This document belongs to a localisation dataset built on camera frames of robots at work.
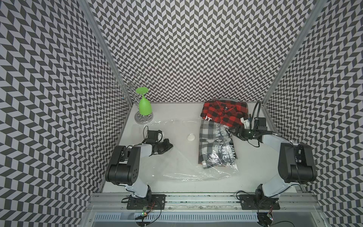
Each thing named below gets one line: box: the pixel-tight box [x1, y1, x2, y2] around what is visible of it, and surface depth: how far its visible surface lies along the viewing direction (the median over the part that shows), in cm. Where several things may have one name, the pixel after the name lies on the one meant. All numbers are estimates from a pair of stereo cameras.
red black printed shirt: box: [200, 99, 249, 127], surface depth 101 cm
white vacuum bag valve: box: [187, 133, 196, 142], surface depth 98 cm
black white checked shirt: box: [198, 119, 238, 170], surface depth 88 cm
